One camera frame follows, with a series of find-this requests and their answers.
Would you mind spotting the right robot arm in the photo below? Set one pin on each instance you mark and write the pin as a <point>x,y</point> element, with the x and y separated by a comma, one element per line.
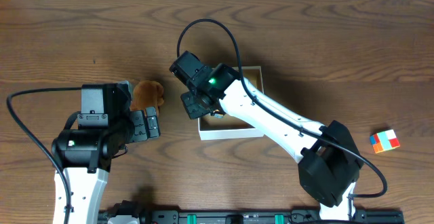
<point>327,157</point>

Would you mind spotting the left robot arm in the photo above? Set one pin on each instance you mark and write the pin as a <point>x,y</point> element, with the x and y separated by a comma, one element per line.
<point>85,149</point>

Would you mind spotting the yellow toy dump truck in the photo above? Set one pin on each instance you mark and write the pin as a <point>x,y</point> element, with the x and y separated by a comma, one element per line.
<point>218,114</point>

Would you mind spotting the black right camera box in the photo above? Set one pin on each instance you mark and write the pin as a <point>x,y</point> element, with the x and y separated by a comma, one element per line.
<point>190,70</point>

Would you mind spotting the colourful puzzle cube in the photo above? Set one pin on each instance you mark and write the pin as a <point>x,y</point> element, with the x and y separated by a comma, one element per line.
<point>384,141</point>

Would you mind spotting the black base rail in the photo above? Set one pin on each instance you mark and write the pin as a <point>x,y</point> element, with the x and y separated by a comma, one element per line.
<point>131,212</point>

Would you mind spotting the black left camera box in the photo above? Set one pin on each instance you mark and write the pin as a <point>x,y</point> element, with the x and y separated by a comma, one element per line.
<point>103,104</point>

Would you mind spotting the white cardboard box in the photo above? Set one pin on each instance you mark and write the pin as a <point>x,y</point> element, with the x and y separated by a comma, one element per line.
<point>227,127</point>

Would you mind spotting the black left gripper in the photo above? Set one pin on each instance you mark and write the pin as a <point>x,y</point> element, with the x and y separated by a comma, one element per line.
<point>143,125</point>

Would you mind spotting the brown plush toy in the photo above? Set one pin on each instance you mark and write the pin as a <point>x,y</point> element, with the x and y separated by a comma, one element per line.
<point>147,93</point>

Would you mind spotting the black camera box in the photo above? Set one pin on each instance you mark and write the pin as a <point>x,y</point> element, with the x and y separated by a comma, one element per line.
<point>103,104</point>
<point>190,70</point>

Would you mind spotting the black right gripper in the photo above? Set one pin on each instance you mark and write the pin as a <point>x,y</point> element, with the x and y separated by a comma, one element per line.
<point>191,105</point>

